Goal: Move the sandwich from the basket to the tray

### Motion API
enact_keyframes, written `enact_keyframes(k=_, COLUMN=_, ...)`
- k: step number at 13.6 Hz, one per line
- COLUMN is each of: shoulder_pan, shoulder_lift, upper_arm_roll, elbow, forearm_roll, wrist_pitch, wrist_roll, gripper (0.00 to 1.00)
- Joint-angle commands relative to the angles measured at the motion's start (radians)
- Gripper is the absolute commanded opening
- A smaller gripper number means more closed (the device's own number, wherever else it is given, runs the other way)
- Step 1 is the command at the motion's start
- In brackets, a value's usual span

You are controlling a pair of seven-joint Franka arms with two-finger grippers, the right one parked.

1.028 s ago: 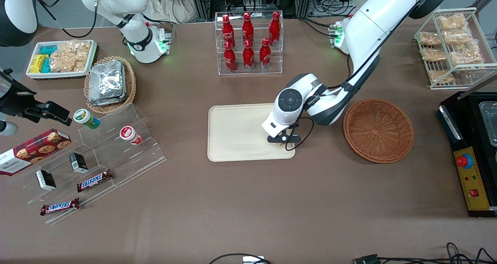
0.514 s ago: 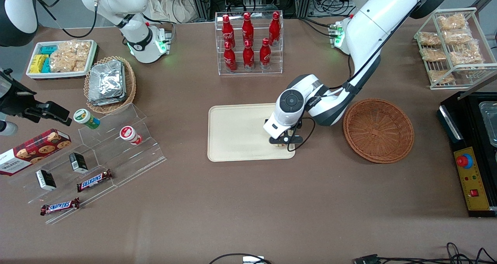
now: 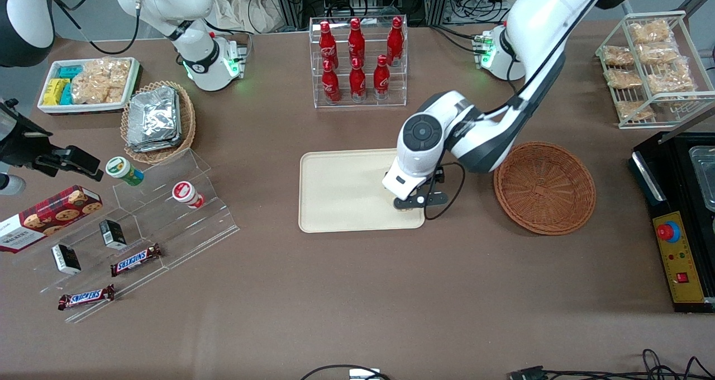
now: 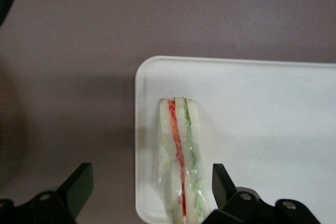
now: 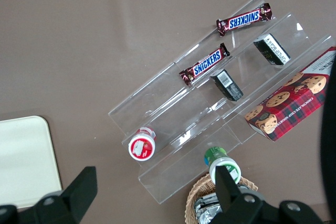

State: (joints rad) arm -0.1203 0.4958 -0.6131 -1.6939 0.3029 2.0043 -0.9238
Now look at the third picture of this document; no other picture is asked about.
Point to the Snickers chocolate bar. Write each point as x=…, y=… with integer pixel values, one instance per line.
x=136, y=260
x=86, y=297

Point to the white cloth bag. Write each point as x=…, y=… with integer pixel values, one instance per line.
x=246, y=5

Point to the red emergency stop button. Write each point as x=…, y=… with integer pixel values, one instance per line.
x=667, y=232

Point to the clear bag of fried snacks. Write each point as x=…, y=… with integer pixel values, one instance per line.
x=618, y=56
x=651, y=32
x=635, y=110
x=670, y=79
x=659, y=53
x=624, y=79

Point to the green yogurt cup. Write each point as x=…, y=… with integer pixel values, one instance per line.
x=124, y=170

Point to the red tartan shortbread cookie box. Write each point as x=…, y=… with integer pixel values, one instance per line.
x=50, y=218

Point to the yellow snack pack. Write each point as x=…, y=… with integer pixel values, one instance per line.
x=54, y=92

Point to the clear bag of crackers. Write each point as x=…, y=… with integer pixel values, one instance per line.
x=100, y=81

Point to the red strawberry yogurt cup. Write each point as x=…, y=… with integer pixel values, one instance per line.
x=187, y=194

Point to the silver foil-wrapped pack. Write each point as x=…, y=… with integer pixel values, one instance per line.
x=153, y=114
x=153, y=147

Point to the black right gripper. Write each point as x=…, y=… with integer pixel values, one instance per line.
x=25, y=143

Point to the black appliance with yellow panel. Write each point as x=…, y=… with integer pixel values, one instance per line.
x=651, y=184

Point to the small white device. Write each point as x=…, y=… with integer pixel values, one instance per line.
x=366, y=375

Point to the small black carton box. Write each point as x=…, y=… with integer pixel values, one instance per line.
x=66, y=259
x=113, y=233

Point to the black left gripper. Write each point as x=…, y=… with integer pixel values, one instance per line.
x=440, y=176

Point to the round wicker basket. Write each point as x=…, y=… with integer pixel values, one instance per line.
x=544, y=187

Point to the cream plastic tray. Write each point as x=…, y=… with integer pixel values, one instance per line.
x=346, y=195

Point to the clear acrylic bottle rack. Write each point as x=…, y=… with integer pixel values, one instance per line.
x=368, y=103

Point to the aluminium frame equipment rack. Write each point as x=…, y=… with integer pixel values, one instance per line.
x=290, y=0

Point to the teal snack pack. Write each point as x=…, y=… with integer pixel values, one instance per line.
x=67, y=95
x=70, y=71

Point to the clear plastic container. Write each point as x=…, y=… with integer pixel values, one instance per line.
x=705, y=179

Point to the clear acrylic stepped display stand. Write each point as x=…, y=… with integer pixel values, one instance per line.
x=167, y=223

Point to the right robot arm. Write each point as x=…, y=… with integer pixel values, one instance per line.
x=195, y=50

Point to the oval wicker basket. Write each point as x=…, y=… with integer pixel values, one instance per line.
x=187, y=123

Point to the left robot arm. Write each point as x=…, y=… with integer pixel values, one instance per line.
x=536, y=28

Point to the red cola bottle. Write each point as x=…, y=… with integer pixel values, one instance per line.
x=330, y=86
x=327, y=44
x=381, y=81
x=356, y=42
x=395, y=39
x=357, y=84

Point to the white rectangular snack bin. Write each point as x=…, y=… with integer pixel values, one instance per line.
x=84, y=108

